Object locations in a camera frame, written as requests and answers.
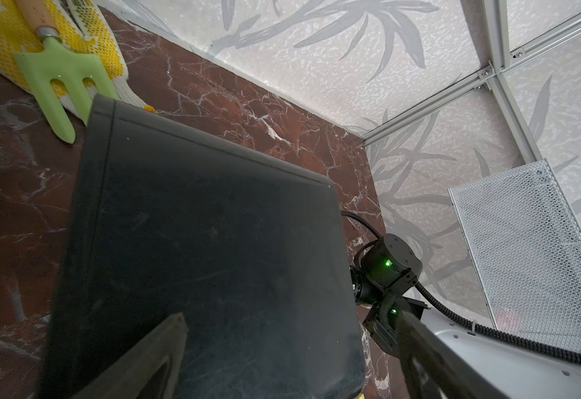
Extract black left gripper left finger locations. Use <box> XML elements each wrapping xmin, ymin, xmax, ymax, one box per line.
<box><xmin>74</xmin><ymin>313</ymin><xmax>188</xmax><ymax>398</ymax></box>

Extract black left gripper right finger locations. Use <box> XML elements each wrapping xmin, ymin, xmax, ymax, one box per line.
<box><xmin>396</xmin><ymin>312</ymin><xmax>506</xmax><ymax>398</ymax></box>

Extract black drawer cabinet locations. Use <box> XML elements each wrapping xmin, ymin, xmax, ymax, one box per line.
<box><xmin>38</xmin><ymin>96</ymin><xmax>365</xmax><ymax>398</ymax></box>

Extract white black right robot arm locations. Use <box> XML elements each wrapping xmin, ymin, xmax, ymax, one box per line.
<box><xmin>350</xmin><ymin>234</ymin><xmax>581</xmax><ymax>398</ymax></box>

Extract green garden hand fork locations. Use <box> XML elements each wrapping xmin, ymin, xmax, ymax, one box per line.
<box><xmin>14</xmin><ymin>1</ymin><xmax>118</xmax><ymax>144</ymax></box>

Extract yellow white garden glove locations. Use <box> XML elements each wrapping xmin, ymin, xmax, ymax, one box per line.
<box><xmin>0</xmin><ymin>1</ymin><xmax>155</xmax><ymax>112</ymax></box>

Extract white wire mesh basket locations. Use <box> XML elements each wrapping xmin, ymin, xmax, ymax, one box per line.
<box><xmin>449</xmin><ymin>161</ymin><xmax>581</xmax><ymax>352</ymax></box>

